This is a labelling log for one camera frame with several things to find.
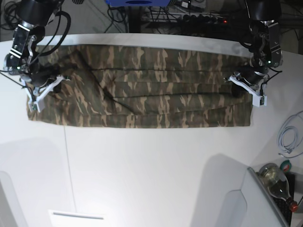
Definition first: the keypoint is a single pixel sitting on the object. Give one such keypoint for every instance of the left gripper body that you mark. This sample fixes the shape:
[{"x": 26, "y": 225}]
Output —
[{"x": 253, "y": 75}]

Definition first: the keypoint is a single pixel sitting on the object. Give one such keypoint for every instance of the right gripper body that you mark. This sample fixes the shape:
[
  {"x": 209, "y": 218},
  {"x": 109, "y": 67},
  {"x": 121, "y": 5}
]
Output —
[{"x": 41, "y": 78}]

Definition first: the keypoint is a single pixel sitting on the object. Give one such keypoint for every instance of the camouflage t-shirt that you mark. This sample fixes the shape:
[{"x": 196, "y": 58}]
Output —
[{"x": 140, "y": 87}]

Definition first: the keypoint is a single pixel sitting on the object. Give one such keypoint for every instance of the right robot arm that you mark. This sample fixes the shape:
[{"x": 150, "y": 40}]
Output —
[{"x": 23, "y": 59}]

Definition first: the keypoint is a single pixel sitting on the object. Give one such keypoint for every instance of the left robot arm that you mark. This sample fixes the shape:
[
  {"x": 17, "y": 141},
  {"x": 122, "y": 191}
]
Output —
[{"x": 264, "y": 16}]

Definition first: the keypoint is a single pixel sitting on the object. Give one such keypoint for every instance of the black power strip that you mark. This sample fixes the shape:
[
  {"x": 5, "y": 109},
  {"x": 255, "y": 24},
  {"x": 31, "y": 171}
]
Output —
[{"x": 215, "y": 19}]

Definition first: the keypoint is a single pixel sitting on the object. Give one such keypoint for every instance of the green tape roll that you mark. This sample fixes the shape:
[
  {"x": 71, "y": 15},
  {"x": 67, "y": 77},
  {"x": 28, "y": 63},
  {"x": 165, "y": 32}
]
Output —
[{"x": 286, "y": 166}]

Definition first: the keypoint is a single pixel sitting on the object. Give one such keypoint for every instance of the clear plastic bottle red cap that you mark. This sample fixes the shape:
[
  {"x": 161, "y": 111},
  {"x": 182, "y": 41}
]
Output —
[{"x": 277, "y": 185}]

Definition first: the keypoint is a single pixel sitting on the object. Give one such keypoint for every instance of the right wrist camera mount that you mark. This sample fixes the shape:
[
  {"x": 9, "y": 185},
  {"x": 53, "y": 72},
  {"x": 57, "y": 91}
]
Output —
[{"x": 36, "y": 95}]

